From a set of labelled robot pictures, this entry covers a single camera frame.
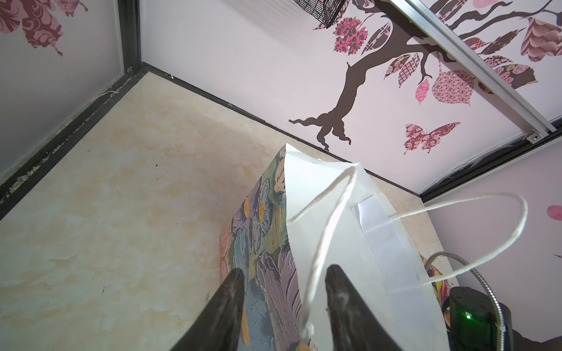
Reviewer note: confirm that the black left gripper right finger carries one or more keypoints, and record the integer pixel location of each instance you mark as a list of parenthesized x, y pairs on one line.
[(351, 316)]

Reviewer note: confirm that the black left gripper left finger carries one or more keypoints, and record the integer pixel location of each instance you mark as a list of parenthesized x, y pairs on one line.
[(218, 326)]

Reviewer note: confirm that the floral white paper bag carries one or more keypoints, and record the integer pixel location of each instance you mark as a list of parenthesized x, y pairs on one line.
[(303, 219)]

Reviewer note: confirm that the aluminium rail back wall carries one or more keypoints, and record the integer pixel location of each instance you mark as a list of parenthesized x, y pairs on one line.
[(418, 14)]

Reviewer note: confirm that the black wire basket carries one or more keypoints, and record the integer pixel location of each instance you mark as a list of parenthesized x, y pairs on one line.
[(326, 12)]

